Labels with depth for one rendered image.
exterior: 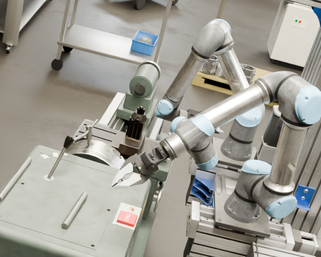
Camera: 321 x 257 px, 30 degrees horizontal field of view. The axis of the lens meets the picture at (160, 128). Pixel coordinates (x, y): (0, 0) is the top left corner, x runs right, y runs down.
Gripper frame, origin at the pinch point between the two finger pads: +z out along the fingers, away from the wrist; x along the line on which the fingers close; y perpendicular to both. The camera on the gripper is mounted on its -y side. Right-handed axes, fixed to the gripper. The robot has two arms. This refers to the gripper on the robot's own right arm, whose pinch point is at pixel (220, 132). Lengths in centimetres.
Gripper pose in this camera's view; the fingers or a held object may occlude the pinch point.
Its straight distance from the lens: 315.6
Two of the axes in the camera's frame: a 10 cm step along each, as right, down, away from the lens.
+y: 2.0, -9.3, 3.0
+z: 9.3, 2.7, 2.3
